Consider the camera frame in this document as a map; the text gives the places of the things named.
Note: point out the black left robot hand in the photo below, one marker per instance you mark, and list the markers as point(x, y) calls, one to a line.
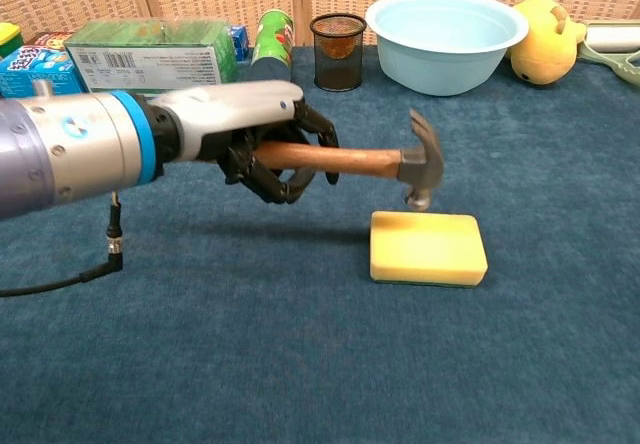
point(240, 119)

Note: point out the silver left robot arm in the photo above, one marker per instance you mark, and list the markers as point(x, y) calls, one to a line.
point(65, 149)

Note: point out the yellow sponge with green base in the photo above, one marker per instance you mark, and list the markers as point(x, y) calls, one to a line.
point(425, 249)

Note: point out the yellow and green sponge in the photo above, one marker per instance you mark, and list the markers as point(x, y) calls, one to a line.
point(10, 39)

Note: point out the small blue box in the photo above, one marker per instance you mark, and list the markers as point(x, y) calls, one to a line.
point(241, 41)

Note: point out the green chips can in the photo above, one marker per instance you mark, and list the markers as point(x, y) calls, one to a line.
point(272, 46)

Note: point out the green clear-topped carton box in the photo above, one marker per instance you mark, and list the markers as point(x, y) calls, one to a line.
point(155, 59)

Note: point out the black mesh pen holder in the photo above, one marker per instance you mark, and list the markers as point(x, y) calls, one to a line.
point(338, 54)

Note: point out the blue snack box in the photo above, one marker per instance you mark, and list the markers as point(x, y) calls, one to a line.
point(30, 74)

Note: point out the light blue plastic basin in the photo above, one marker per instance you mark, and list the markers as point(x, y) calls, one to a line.
point(445, 44)

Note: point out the blue table cloth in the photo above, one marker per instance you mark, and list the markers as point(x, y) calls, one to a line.
point(320, 339)

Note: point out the yellow plush toy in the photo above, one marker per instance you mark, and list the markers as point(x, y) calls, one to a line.
point(542, 46)

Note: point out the white paper roll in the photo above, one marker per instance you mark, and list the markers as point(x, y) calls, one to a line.
point(612, 39)

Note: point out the pale green plastic tool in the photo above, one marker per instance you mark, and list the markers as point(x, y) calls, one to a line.
point(617, 64)

